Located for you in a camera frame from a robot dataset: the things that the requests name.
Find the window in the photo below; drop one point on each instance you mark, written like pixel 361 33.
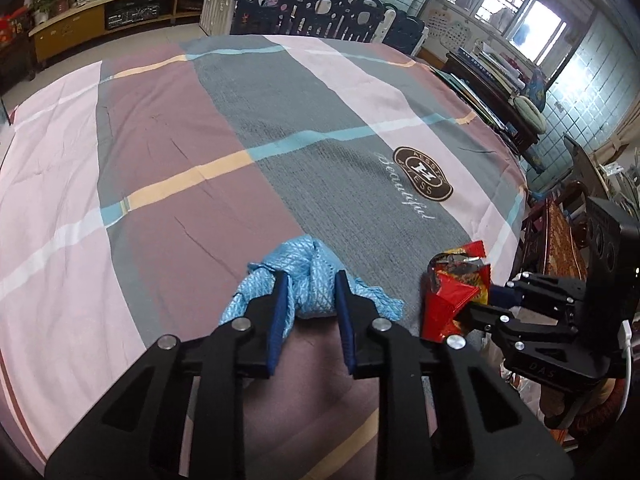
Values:
pixel 520 15

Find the yellow wooden TV cabinet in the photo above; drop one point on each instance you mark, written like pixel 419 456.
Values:
pixel 70 30

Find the blue printed bag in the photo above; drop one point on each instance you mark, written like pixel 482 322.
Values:
pixel 539 90

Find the dark wooden side table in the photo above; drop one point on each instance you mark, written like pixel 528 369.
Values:
pixel 500 115

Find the light blue cloth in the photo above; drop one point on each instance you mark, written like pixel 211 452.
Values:
pixel 312 280

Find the black audio amplifier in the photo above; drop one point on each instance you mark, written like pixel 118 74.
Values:
pixel 134 14

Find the potted green plant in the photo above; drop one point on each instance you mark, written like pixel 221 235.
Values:
pixel 55 0

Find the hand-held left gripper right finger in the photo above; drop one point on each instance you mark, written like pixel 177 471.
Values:
pixel 346 320

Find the row of navy plastic chairs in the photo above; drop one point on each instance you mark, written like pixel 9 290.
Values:
pixel 325 10

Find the red gift box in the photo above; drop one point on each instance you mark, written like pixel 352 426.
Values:
pixel 11 27

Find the red patterned seat cushion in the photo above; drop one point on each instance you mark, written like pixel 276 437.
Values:
pixel 560 245

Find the grey green cushion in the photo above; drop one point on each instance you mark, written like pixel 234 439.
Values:
pixel 531 112

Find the stack of books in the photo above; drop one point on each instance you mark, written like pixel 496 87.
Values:
pixel 495 67

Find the row of colourful books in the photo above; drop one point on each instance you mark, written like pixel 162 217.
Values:
pixel 475 105

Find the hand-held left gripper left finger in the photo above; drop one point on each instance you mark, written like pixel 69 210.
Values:
pixel 279 320

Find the red yellow snack packet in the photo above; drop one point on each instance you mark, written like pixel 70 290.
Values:
pixel 450 300

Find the person's right hand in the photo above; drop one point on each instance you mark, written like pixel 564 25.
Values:
pixel 555 405

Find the plaid tablecloth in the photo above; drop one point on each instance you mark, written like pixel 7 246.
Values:
pixel 200 135

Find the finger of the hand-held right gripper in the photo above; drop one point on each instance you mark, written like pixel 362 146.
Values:
pixel 525 335
pixel 500 293

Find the wall chart posters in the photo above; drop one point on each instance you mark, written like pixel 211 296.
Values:
pixel 450 30

